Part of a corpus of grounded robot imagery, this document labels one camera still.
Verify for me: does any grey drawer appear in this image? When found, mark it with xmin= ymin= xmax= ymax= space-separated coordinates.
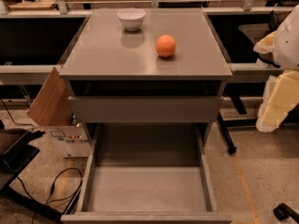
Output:
xmin=62 ymin=125 xmax=232 ymax=224
xmin=68 ymin=96 xmax=222 ymax=123

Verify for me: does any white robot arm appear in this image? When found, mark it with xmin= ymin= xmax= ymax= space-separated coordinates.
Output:
xmin=253 ymin=6 xmax=299 ymax=133

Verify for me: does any grey drawer cabinet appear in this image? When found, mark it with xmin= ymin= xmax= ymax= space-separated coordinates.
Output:
xmin=60 ymin=8 xmax=232 ymax=137

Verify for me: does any grey top drawer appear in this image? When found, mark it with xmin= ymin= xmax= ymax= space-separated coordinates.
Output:
xmin=68 ymin=96 xmax=222 ymax=123

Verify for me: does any black caster wheel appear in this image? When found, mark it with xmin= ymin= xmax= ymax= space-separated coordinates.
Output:
xmin=273 ymin=203 xmax=299 ymax=224

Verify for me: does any orange ball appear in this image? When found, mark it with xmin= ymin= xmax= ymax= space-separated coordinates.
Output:
xmin=156 ymin=35 xmax=177 ymax=58

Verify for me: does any white ceramic bowl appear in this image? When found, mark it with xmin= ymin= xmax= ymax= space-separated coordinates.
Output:
xmin=117 ymin=8 xmax=146 ymax=31

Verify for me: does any white printed box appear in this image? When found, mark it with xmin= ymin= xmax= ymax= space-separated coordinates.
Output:
xmin=46 ymin=126 xmax=90 ymax=158

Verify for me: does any brown cardboard box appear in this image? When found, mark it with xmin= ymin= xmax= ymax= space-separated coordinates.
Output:
xmin=27 ymin=68 xmax=73 ymax=126

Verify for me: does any black stand on left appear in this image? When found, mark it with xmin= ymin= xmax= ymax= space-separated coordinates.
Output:
xmin=0 ymin=128 xmax=82 ymax=223

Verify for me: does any black table leg frame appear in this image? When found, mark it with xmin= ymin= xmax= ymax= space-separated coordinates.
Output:
xmin=216 ymin=94 xmax=260 ymax=155

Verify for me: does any black floor cable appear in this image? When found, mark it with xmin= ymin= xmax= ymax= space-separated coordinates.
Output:
xmin=15 ymin=167 xmax=84 ymax=224

